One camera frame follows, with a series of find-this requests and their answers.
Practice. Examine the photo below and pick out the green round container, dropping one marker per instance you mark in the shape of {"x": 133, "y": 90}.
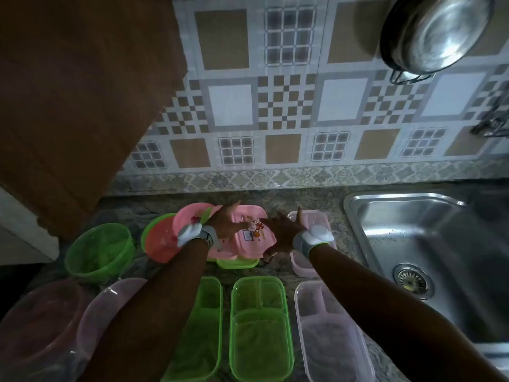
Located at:
{"x": 99, "y": 250}

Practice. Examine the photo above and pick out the orange round lid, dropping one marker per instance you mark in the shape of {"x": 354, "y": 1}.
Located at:
{"x": 159, "y": 242}

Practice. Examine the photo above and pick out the person's left hand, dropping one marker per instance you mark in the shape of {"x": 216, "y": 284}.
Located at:
{"x": 226, "y": 226}

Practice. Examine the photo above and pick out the white grey wrist tracker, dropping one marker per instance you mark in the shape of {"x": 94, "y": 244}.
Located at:
{"x": 189, "y": 234}
{"x": 318, "y": 234}

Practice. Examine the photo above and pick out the steel faucet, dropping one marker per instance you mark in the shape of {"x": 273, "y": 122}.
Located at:
{"x": 493, "y": 125}

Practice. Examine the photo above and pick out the large green container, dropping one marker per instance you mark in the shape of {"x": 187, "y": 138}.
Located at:
{"x": 203, "y": 314}
{"x": 260, "y": 338}

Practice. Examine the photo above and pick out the pink round lid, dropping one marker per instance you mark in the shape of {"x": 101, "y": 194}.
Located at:
{"x": 187, "y": 214}

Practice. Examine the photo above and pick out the steel sink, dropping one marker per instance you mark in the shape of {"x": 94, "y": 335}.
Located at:
{"x": 457, "y": 242}

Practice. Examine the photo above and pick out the pink round container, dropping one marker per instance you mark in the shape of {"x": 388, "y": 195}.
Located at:
{"x": 36, "y": 330}
{"x": 103, "y": 310}

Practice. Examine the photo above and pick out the green round lid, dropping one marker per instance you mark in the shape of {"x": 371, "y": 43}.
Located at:
{"x": 147, "y": 230}

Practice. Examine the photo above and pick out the person's left forearm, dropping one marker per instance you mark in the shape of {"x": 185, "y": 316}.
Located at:
{"x": 159, "y": 314}

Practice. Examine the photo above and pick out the steel pan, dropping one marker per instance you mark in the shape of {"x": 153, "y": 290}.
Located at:
{"x": 433, "y": 31}

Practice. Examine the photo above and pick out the person's right hand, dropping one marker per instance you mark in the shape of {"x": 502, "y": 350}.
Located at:
{"x": 284, "y": 236}

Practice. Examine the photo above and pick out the steel sink drain strainer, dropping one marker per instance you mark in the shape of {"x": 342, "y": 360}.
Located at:
{"x": 411, "y": 279}

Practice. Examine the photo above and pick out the wooden cabinet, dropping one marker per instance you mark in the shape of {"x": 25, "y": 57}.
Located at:
{"x": 79, "y": 95}

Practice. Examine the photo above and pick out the person's right forearm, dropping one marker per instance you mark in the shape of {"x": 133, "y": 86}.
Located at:
{"x": 377, "y": 306}

